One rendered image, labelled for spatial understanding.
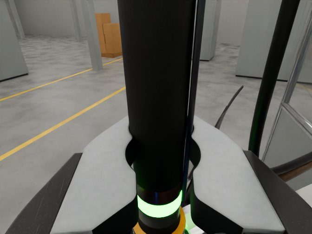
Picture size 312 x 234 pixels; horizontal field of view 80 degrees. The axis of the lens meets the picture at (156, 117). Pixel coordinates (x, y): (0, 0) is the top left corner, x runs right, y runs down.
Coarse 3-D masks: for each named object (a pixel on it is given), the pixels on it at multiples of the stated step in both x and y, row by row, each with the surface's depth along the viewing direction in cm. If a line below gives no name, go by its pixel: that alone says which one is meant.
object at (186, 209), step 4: (184, 208) 19; (188, 208) 19; (184, 212) 18; (188, 212) 18; (192, 228) 17; (196, 228) 17; (188, 232) 17; (192, 232) 17; (196, 232) 17; (200, 232) 17; (204, 232) 17
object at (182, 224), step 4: (180, 212) 15; (184, 216) 15; (180, 220) 15; (184, 220) 15; (136, 224) 15; (180, 224) 14; (184, 224) 15; (136, 228) 14; (140, 228) 14; (176, 228) 14; (180, 228) 14; (136, 232) 14; (140, 232) 14; (144, 232) 14; (176, 232) 14; (180, 232) 14
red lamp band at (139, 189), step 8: (136, 184) 12; (144, 192) 12; (152, 192) 11; (160, 192) 11; (168, 192) 11; (176, 192) 12; (144, 200) 12; (152, 200) 12; (160, 200) 12; (168, 200) 12
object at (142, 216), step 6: (180, 204) 14; (144, 216) 13; (168, 216) 13; (174, 216) 13; (144, 222) 13; (150, 222) 13; (156, 222) 13; (162, 222) 13; (168, 222) 13; (174, 222) 13; (156, 228) 13
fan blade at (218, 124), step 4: (240, 88) 39; (236, 92) 40; (232, 100) 38; (228, 104) 39; (224, 112) 38; (220, 120) 38; (216, 124) 38; (220, 124) 46; (192, 168) 37; (192, 172) 37; (188, 176) 37; (188, 180) 38
